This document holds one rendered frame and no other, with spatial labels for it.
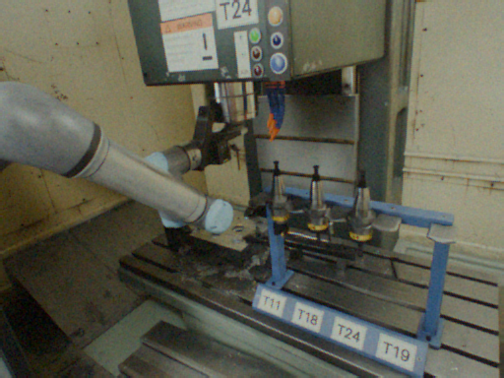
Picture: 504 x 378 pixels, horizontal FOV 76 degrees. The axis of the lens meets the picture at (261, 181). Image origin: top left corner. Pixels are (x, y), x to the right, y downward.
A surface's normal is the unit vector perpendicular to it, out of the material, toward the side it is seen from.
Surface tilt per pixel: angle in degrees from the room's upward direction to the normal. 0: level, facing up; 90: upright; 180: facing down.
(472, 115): 90
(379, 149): 90
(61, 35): 90
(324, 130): 89
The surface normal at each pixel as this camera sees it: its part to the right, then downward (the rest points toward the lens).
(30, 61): 0.83, 0.13
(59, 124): 0.65, -0.26
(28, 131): 0.37, 0.17
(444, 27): -0.55, 0.35
